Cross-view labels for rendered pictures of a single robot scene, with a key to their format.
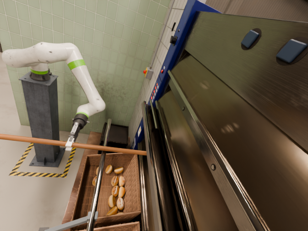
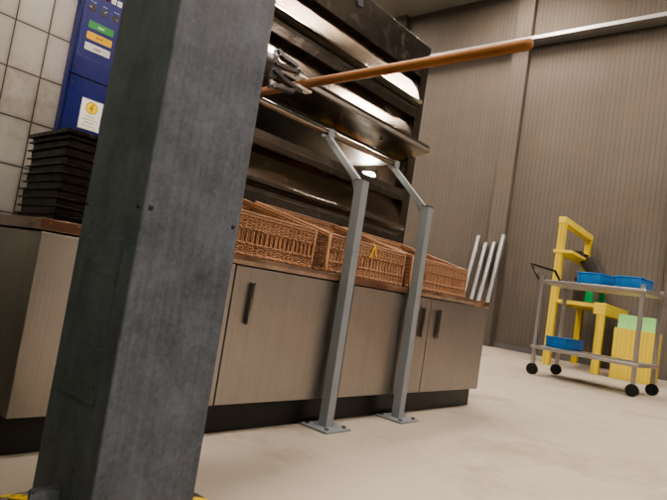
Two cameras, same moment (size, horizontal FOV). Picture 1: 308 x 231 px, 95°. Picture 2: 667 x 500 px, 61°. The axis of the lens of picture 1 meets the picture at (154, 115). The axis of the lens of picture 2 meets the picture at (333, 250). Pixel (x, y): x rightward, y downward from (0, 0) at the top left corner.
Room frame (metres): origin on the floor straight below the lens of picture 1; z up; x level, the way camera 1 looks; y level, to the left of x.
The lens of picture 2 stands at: (1.21, 2.17, 0.51)
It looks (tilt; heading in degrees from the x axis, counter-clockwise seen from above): 4 degrees up; 243
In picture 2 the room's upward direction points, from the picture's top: 9 degrees clockwise
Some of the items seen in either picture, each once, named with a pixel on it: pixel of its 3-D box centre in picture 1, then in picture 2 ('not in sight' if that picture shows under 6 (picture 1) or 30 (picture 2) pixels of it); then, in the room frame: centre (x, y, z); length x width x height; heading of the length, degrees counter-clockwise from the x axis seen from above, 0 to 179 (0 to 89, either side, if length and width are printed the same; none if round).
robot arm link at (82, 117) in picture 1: (80, 120); not in sight; (0.75, 0.49, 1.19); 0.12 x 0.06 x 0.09; 111
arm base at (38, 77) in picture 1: (42, 71); not in sight; (1.08, 1.12, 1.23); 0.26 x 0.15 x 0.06; 22
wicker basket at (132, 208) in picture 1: (109, 184); (222, 217); (0.65, 0.12, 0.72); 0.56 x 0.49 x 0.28; 24
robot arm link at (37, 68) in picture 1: (36, 60); not in sight; (1.02, 1.10, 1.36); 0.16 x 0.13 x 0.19; 168
